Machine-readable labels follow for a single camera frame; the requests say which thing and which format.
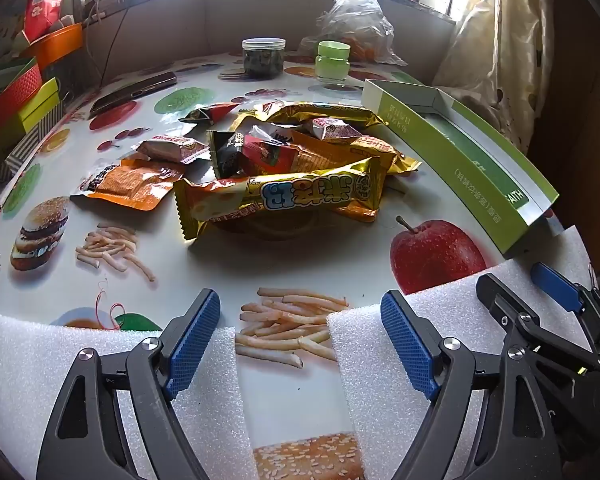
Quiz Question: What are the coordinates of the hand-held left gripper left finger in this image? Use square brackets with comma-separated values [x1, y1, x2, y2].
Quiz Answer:
[37, 288, 222, 480]

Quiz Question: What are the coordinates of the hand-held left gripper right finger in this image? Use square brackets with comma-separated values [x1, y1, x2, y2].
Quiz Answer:
[380, 290, 563, 480]

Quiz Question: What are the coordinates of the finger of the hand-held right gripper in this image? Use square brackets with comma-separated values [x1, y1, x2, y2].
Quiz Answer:
[530, 262, 600, 319]
[475, 274, 600, 373]

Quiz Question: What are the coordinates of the green and white cardboard box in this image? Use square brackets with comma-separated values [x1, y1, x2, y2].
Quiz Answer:
[362, 79, 560, 256]

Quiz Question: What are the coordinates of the long gold snack bar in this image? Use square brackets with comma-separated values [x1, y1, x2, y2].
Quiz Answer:
[230, 101, 387, 133]
[174, 156, 387, 241]

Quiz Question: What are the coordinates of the orange snack packet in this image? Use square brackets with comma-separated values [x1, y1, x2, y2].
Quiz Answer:
[71, 159, 185, 211]

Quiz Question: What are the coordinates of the yellow snack packet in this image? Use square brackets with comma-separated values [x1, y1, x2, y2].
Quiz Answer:
[285, 135, 423, 177]

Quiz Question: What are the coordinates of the red and white snack packet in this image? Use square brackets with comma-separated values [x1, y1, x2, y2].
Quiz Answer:
[132, 135, 210, 165]
[307, 116, 363, 141]

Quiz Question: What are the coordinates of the red and black candy packet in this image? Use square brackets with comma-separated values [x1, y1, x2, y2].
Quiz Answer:
[179, 102, 241, 126]

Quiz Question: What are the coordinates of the white foam sheet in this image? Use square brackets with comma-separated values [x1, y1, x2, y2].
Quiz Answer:
[0, 310, 258, 480]
[327, 225, 598, 480]

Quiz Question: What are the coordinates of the black snack packet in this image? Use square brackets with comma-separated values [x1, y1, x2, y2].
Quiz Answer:
[207, 130, 253, 179]

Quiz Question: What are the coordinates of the patterned cream curtain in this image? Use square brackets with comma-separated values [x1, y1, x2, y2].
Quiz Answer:
[432, 0, 556, 156]

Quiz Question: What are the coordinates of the black and white striped box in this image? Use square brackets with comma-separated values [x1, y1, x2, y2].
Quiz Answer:
[0, 102, 76, 196]

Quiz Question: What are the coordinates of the black smartphone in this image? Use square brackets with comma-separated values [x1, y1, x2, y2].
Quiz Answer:
[89, 71, 177, 117]

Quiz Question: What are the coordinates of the yellow-green box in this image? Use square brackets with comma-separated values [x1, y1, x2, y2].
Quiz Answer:
[0, 77, 61, 171]

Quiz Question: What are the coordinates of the green plastic jar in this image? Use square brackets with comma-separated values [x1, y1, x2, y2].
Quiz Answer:
[314, 41, 352, 83]

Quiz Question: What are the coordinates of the clear jar with dark contents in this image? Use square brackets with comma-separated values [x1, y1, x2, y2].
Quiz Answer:
[241, 38, 287, 80]

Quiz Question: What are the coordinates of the red textured box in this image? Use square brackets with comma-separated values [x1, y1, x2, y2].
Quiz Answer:
[0, 57, 43, 146]

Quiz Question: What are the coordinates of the clear plastic bag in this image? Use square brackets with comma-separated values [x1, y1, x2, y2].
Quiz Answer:
[300, 0, 408, 67]

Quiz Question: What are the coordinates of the orange box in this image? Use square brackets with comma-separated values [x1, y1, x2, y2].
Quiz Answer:
[20, 24, 84, 68]

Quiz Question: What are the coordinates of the red paper bag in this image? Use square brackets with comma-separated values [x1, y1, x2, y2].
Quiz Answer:
[22, 0, 66, 43]

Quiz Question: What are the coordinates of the black cable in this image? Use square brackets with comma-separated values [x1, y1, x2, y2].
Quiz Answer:
[100, 5, 131, 86]

